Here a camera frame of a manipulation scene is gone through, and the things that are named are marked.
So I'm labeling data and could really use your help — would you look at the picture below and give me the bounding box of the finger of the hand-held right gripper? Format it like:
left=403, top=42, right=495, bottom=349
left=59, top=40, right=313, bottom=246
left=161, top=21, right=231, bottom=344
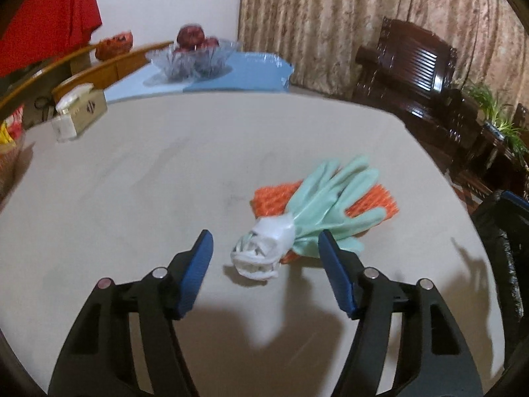
left=498, top=190, right=529, bottom=216

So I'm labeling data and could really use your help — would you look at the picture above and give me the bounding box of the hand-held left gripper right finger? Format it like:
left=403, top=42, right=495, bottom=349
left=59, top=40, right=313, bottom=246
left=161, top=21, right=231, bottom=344
left=317, top=229, right=484, bottom=397

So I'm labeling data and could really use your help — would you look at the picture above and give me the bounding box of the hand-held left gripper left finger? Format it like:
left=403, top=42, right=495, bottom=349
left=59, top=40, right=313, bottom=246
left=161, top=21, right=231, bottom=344
left=47, top=229, right=214, bottom=397

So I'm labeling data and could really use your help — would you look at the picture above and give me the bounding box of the green work glove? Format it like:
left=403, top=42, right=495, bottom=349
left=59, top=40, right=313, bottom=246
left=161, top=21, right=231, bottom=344
left=225, top=155, right=387, bottom=284

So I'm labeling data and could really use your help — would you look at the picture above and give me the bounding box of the orange foam fruit net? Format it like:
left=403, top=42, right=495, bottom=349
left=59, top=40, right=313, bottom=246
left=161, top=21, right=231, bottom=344
left=250, top=179, right=401, bottom=264

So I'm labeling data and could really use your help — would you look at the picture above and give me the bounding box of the dark wooden side table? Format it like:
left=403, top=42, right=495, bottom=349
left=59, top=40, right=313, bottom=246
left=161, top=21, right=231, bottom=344
left=450, top=122, right=529, bottom=205

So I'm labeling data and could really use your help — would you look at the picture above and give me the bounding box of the green potted plant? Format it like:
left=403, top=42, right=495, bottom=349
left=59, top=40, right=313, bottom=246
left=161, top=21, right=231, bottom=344
left=463, top=83, right=529, bottom=154

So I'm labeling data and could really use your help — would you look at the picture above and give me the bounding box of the dark wooden armchair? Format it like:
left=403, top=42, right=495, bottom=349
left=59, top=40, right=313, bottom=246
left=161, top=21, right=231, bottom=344
left=351, top=17, right=480, bottom=150

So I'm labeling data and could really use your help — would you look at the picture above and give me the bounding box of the beige tissue box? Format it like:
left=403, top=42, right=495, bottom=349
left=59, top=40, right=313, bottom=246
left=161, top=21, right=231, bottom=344
left=52, top=83, right=108, bottom=143

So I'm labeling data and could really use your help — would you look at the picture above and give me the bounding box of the blue table cloth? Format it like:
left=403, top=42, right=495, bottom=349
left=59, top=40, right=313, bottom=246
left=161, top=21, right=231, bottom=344
left=103, top=52, right=294, bottom=104

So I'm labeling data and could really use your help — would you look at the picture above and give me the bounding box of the glass fruit bowl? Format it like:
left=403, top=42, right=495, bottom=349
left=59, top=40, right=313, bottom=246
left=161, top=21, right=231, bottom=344
left=144, top=38, right=242, bottom=83

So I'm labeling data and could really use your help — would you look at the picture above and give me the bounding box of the light wooden chair back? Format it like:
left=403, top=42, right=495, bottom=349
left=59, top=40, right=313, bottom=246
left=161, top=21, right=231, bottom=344
left=0, top=40, right=174, bottom=112
left=52, top=47, right=154, bottom=100

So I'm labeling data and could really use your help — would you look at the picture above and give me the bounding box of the yellow red snack packet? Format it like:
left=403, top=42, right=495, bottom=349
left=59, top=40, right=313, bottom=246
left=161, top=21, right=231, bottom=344
left=0, top=105, right=25, bottom=145

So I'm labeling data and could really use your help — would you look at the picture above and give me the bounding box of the large red apple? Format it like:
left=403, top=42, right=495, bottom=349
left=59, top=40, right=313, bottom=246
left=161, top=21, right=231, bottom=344
left=177, top=25, right=206, bottom=51

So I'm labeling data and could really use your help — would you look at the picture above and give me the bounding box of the brown patterned curtain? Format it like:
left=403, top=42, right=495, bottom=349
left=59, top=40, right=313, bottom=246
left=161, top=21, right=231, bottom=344
left=237, top=0, right=529, bottom=108

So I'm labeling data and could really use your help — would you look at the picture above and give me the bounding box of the red cloth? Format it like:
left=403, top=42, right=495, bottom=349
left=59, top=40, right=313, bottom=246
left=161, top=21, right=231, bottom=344
left=0, top=0, right=103, bottom=78

